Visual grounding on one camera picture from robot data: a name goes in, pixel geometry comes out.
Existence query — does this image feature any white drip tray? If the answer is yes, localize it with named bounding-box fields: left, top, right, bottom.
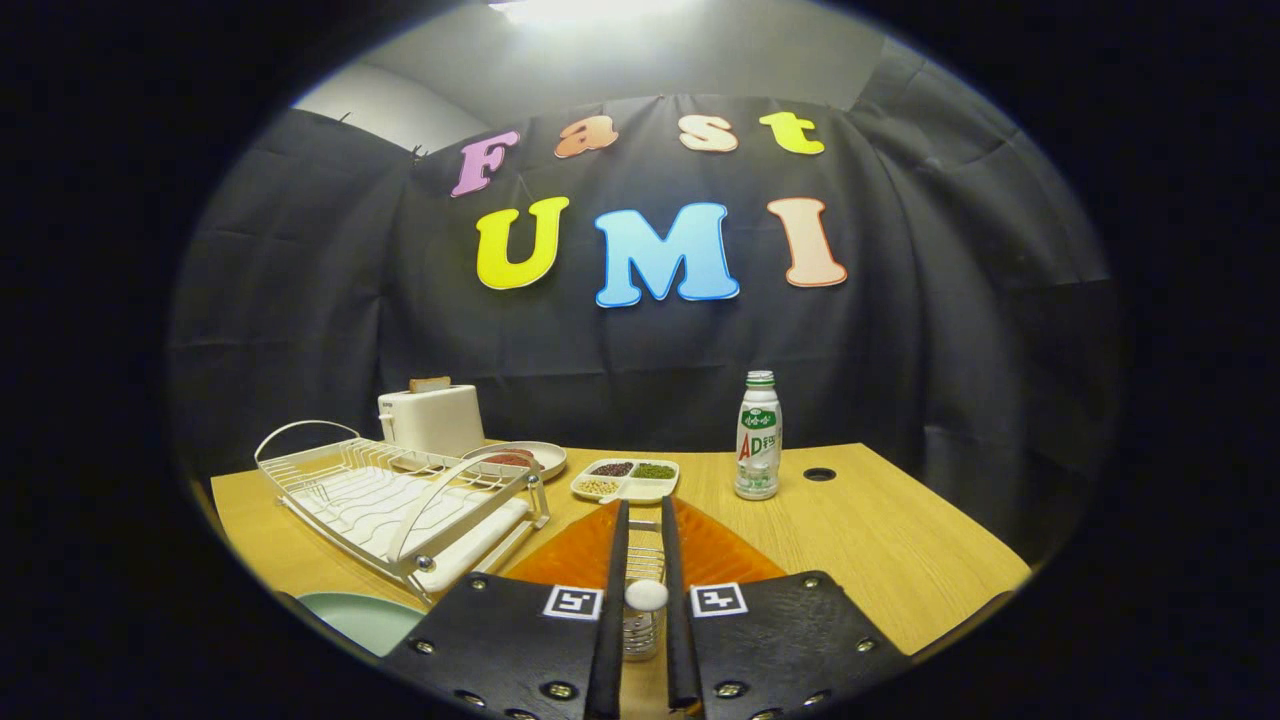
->
left=290, top=465, right=531, bottom=593

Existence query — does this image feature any grey plate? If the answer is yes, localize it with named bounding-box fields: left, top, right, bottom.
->
left=462, top=441, right=568, bottom=483

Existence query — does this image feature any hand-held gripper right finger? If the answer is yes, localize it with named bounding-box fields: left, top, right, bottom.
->
left=660, top=495, right=913, bottom=720

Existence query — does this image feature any white wire dish rack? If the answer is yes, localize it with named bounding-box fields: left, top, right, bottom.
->
left=254, top=420, right=551, bottom=606

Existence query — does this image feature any ceiling light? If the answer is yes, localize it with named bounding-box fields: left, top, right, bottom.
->
left=490, top=0, right=691, bottom=23

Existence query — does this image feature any white divided dish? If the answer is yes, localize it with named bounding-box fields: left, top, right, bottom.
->
left=570, top=458, right=681, bottom=504

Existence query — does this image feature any metal wire basket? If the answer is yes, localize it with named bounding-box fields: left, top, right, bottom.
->
left=625, top=520, right=666, bottom=586

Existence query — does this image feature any black backdrop cloth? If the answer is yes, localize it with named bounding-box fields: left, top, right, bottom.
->
left=168, top=40, right=1121, bottom=561

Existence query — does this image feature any white toaster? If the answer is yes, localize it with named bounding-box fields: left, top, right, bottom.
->
left=378, top=385, right=486, bottom=459

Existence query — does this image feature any white drink bottle green cap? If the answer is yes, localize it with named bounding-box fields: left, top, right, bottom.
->
left=734, top=370, right=784, bottom=501

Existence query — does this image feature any pale green plate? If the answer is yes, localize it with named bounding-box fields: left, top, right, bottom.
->
left=298, top=592, right=426, bottom=658

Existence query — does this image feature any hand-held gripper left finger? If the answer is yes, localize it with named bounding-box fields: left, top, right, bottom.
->
left=380, top=497, right=633, bottom=720

